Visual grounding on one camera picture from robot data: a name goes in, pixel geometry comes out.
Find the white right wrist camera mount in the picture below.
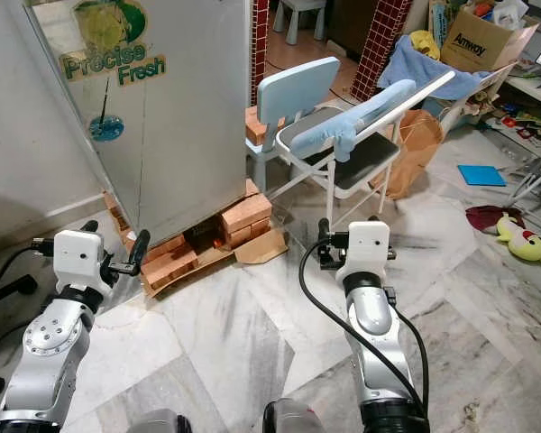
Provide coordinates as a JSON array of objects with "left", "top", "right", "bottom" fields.
[{"left": 335, "top": 221, "right": 391, "bottom": 276}]

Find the red tiled pillar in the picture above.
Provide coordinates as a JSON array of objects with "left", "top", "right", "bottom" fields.
[{"left": 349, "top": 0, "right": 414, "bottom": 103}]

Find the blue square mat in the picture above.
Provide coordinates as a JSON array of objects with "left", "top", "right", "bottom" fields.
[{"left": 457, "top": 164, "right": 508, "bottom": 188}]

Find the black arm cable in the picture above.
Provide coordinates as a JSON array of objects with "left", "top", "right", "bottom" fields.
[
  {"left": 0, "top": 320, "right": 37, "bottom": 425},
  {"left": 298, "top": 238, "right": 431, "bottom": 418},
  {"left": 0, "top": 236, "right": 57, "bottom": 308}
]

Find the yellow plush toy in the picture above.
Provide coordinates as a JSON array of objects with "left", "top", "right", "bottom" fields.
[{"left": 496, "top": 215, "right": 541, "bottom": 265}]

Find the brown cardboard piece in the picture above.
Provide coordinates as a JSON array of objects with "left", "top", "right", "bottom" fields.
[{"left": 234, "top": 227, "right": 289, "bottom": 265}]

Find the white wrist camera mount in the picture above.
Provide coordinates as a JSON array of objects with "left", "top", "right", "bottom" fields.
[
  {"left": 335, "top": 221, "right": 391, "bottom": 276},
  {"left": 54, "top": 230, "right": 105, "bottom": 290}
]

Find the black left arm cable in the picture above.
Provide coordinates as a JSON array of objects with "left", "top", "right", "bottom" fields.
[
  {"left": 0, "top": 320, "right": 37, "bottom": 425},
  {"left": 0, "top": 236, "right": 57, "bottom": 308}
]

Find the narrow dark red pillar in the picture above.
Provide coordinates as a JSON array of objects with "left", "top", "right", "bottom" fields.
[{"left": 250, "top": 0, "right": 270, "bottom": 107}]

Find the dark red cloth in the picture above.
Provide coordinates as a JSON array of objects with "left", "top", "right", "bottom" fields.
[{"left": 465, "top": 205, "right": 524, "bottom": 234}]

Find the silver fridge door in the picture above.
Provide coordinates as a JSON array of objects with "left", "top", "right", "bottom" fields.
[{"left": 23, "top": 0, "right": 255, "bottom": 246}]

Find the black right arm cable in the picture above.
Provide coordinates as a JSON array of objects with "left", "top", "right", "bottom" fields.
[{"left": 298, "top": 238, "right": 431, "bottom": 418}]

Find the grey left robot leg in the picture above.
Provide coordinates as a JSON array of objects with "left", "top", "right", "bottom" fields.
[{"left": 126, "top": 410, "right": 192, "bottom": 433}]

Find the brown Amway cardboard box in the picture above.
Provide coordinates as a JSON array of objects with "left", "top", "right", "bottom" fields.
[{"left": 440, "top": 5, "right": 540, "bottom": 73}]

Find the grey robot leg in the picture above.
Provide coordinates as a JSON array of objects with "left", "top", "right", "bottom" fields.
[
  {"left": 126, "top": 410, "right": 192, "bottom": 433},
  {"left": 261, "top": 400, "right": 336, "bottom": 433}
]

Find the small white stool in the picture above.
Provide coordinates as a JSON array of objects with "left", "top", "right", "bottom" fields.
[{"left": 272, "top": 0, "right": 327, "bottom": 44}]

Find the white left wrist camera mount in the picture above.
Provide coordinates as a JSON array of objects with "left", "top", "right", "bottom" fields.
[{"left": 54, "top": 230, "right": 105, "bottom": 290}]

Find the grey right robot leg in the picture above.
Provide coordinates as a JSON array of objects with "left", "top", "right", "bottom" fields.
[{"left": 261, "top": 400, "right": 336, "bottom": 433}]

